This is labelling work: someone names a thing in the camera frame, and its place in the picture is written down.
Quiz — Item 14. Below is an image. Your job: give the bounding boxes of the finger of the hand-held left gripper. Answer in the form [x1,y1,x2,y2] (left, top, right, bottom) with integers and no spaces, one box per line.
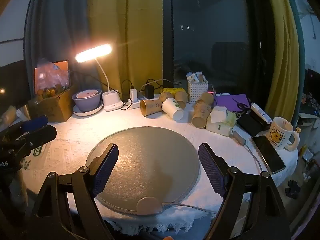
[0,116,48,140]
[14,125,57,155]

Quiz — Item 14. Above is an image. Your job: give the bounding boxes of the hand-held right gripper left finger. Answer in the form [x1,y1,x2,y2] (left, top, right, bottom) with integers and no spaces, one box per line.
[26,142,119,240]

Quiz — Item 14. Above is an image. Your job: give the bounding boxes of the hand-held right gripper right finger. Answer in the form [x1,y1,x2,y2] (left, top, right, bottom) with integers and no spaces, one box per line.
[198,142,293,240]

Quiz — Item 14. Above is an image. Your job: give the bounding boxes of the white paper cup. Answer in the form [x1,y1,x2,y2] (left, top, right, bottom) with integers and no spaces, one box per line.
[162,97,184,122]

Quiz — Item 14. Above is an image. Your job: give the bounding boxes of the cardboard box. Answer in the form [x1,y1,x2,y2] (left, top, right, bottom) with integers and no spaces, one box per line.
[28,85,75,122]

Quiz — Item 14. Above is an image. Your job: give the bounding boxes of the round grey mat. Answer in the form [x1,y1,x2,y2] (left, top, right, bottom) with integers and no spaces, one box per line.
[85,126,201,212]

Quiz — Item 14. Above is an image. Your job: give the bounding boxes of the pale green tissue pack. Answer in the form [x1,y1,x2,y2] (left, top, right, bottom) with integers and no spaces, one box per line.
[206,111,237,137]

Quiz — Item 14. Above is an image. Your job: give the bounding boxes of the clear plastic bag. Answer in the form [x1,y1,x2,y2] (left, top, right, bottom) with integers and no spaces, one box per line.
[35,59,72,96]

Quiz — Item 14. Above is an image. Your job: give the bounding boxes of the purple bowl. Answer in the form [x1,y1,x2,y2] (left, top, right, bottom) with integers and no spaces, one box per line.
[72,89,102,112]

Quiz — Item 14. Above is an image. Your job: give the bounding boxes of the pink round mat controller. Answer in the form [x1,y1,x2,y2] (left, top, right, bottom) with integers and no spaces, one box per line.
[136,196,163,215]

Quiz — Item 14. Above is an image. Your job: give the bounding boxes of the white plate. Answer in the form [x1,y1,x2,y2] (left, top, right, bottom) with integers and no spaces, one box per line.
[72,100,104,117]

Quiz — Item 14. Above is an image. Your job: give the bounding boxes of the white tissue pack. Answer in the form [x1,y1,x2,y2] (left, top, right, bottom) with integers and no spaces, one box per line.
[210,106,228,124]

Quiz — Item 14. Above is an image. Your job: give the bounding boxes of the black smartphone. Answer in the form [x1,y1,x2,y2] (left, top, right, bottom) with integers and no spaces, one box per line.
[251,135,286,175]

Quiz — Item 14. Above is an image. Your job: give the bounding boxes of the pink bowl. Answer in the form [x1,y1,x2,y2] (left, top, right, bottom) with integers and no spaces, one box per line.
[76,90,98,99]

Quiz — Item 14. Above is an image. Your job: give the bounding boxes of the black wallet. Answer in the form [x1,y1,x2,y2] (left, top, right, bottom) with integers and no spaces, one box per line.
[236,110,270,137]

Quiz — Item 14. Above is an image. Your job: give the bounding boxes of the white desk lamp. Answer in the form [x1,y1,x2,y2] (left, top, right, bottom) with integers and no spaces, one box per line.
[75,44,123,112]

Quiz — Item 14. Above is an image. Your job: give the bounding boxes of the purple notebook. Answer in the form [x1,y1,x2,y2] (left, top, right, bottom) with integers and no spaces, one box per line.
[214,94,251,113]

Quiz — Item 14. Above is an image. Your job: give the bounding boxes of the black scissors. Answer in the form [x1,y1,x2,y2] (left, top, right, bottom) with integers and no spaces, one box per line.
[232,97,253,117]

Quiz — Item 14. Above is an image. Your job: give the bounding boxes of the white bear mug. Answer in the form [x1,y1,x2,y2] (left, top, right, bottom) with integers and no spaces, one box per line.
[265,117,300,152]

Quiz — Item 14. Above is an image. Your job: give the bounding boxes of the white power strip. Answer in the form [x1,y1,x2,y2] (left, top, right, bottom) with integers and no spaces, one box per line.
[122,94,161,109]

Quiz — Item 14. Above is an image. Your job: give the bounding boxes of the white tube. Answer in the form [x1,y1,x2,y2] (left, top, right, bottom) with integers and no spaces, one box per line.
[251,102,273,125]

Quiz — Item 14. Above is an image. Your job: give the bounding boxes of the white woven basket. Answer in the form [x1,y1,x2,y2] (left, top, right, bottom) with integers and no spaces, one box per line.
[187,80,209,104]

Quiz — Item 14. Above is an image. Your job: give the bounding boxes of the yellow cloth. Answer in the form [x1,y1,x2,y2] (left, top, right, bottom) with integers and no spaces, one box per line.
[161,87,187,96]

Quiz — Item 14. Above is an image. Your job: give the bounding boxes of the bunch of small packets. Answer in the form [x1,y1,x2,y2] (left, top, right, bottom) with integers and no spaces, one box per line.
[186,71,208,83]

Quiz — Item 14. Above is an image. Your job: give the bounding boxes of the grey curtain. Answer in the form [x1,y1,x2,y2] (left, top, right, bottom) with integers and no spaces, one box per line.
[24,0,100,93]

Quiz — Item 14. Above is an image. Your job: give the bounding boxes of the yellow curtain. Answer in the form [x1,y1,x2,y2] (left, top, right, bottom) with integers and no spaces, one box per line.
[262,0,301,123]
[86,0,164,93]

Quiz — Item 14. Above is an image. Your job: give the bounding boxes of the white mat cable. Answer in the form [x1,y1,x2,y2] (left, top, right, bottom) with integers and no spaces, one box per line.
[162,142,262,214]

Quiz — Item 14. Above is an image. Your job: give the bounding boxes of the black cable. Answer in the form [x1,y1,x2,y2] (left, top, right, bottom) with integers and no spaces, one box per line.
[121,80,133,111]
[141,78,183,91]

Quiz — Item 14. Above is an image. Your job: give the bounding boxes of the black window frame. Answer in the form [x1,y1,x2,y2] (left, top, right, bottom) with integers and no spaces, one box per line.
[162,0,175,89]

